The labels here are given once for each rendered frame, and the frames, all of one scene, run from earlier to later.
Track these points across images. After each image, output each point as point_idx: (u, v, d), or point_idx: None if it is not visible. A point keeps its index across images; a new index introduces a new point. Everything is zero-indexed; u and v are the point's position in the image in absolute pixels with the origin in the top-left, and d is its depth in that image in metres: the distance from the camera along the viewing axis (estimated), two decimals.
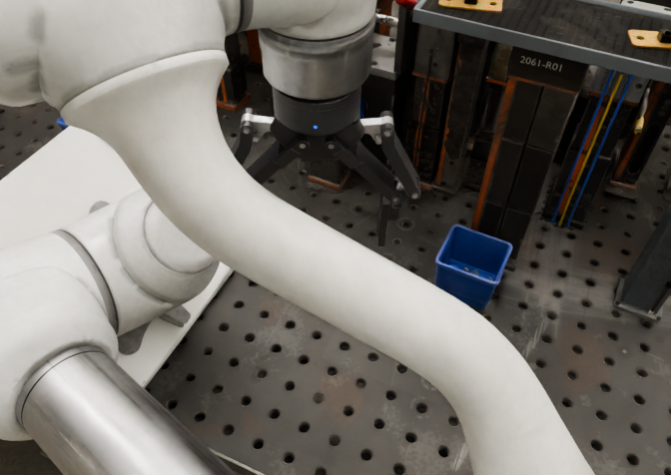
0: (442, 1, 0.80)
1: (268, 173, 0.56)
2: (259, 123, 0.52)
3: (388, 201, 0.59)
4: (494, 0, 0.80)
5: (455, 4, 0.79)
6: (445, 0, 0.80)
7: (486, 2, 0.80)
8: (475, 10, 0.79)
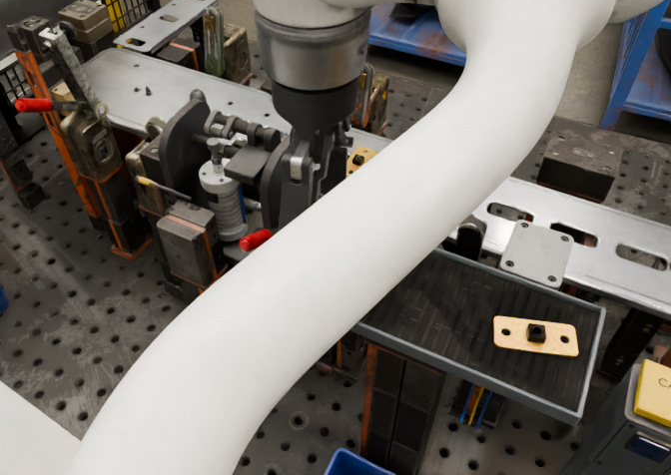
0: None
1: None
2: None
3: None
4: None
5: None
6: None
7: None
8: None
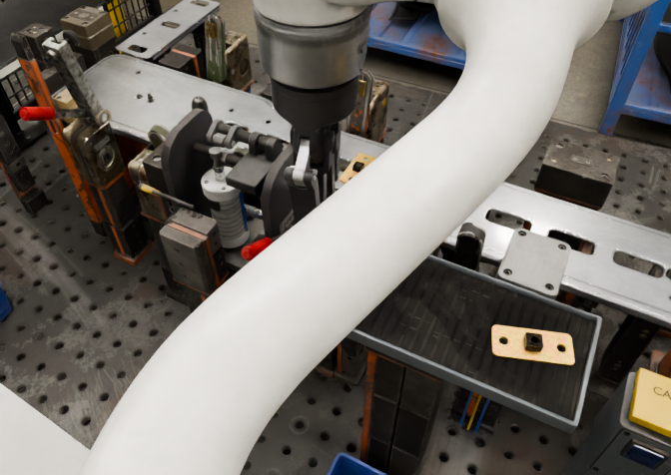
0: None
1: None
2: None
3: None
4: None
5: None
6: None
7: None
8: None
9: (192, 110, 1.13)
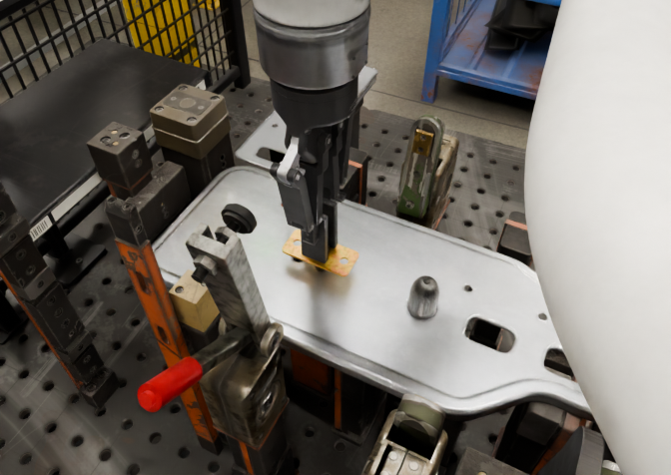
0: (288, 245, 0.67)
1: None
2: None
3: None
4: (348, 254, 0.66)
5: (300, 253, 0.66)
6: (292, 244, 0.67)
7: (337, 256, 0.66)
8: (319, 266, 0.65)
9: (411, 298, 0.63)
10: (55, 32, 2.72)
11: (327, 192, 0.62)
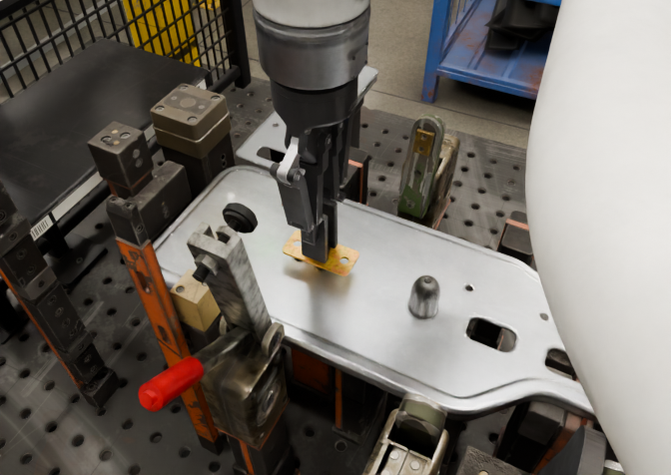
0: (288, 245, 0.67)
1: None
2: None
3: None
4: (348, 254, 0.66)
5: (300, 253, 0.66)
6: (293, 244, 0.67)
7: (337, 256, 0.66)
8: (319, 266, 0.65)
9: (412, 298, 0.62)
10: (55, 32, 2.72)
11: (327, 192, 0.62)
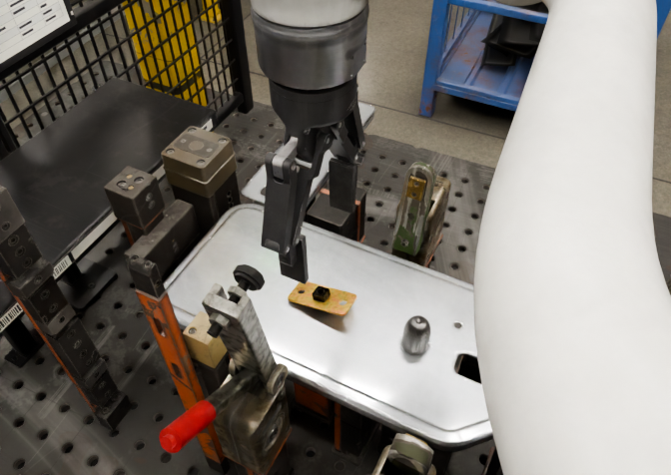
0: (293, 294, 0.74)
1: None
2: None
3: None
4: (347, 297, 0.72)
5: (303, 299, 0.73)
6: (297, 292, 0.74)
7: (336, 299, 0.72)
8: (320, 309, 0.72)
9: (405, 336, 0.68)
10: (60, 47, 2.78)
11: (345, 155, 0.63)
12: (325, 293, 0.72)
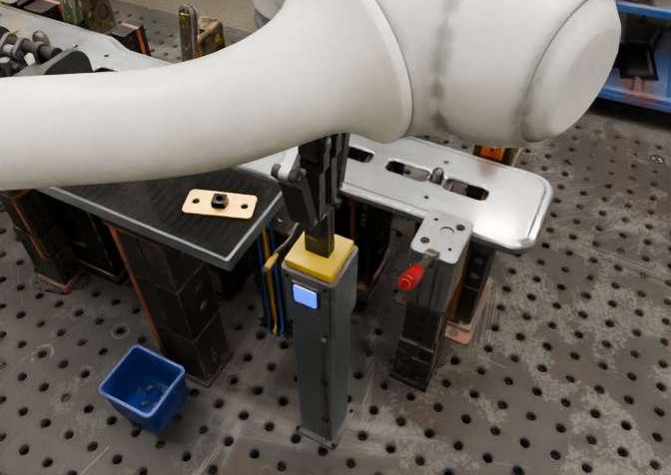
0: None
1: None
2: None
3: None
4: (12, 31, 1.26)
5: None
6: None
7: None
8: None
9: (33, 43, 1.21)
10: None
11: None
12: None
